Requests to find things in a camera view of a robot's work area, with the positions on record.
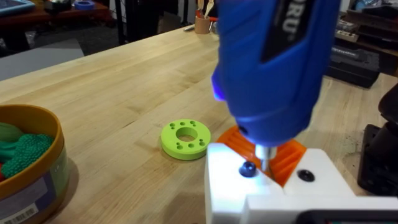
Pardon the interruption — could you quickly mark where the left gripper white and orange left finger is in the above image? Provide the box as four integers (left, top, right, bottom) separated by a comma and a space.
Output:
204, 125, 285, 224

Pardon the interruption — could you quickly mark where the left gripper white and orange right finger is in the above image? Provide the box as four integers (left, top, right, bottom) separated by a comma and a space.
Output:
272, 139, 356, 197

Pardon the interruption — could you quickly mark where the blue electric screwdriver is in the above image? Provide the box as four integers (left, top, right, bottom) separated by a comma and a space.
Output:
211, 0, 342, 180

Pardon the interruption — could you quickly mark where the green disc with holes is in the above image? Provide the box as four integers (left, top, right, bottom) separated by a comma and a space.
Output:
160, 118, 212, 161

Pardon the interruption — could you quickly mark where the black tool case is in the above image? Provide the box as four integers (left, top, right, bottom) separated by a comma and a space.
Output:
325, 45, 381, 89

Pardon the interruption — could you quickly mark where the shelf with boxes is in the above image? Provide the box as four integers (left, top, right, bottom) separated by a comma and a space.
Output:
335, 0, 398, 77

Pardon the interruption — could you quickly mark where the wooden cup with utensils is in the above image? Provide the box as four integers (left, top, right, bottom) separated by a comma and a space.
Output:
194, 0, 215, 35

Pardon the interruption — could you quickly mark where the orange tub of toys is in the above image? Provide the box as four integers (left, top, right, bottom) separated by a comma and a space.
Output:
0, 104, 70, 224

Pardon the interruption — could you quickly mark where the grey flat board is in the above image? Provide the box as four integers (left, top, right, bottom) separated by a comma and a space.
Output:
0, 38, 85, 82

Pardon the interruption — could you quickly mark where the blue tray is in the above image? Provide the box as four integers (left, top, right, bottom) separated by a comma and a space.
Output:
0, 0, 36, 17

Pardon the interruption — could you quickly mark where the blue ring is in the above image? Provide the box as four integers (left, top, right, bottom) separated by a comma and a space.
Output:
73, 0, 96, 11

